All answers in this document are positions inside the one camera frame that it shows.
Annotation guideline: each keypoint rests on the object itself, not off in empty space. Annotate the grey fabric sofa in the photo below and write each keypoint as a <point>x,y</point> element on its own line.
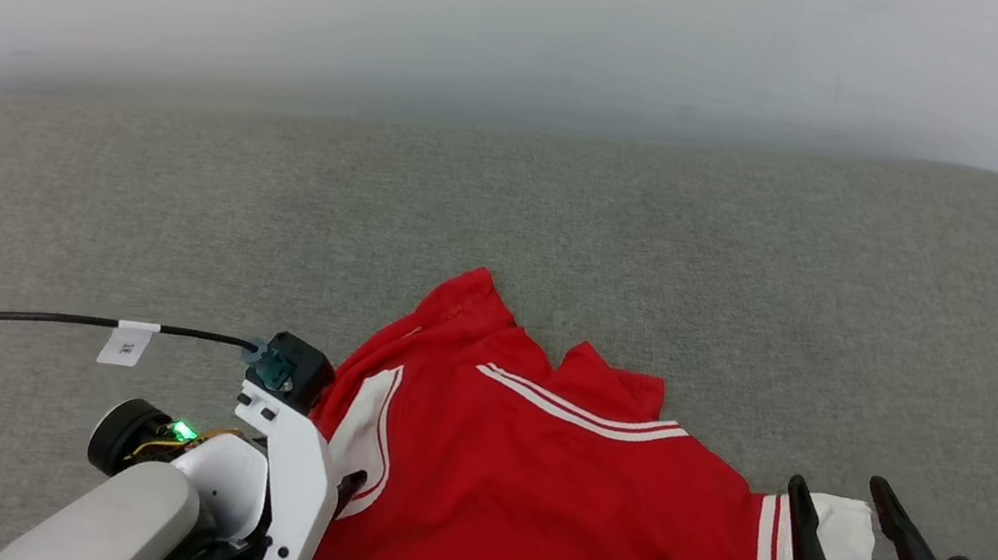
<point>667,247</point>

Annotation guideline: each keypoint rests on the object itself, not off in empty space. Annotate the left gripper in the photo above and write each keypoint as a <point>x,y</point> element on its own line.
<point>223,477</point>

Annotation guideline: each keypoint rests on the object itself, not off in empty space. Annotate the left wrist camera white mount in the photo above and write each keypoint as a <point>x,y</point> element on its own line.
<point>293,479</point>

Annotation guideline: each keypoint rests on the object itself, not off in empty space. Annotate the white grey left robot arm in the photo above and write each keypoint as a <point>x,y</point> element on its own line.
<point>103,528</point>

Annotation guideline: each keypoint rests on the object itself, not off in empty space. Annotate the red white-striped garment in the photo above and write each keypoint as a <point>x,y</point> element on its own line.
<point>525,487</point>

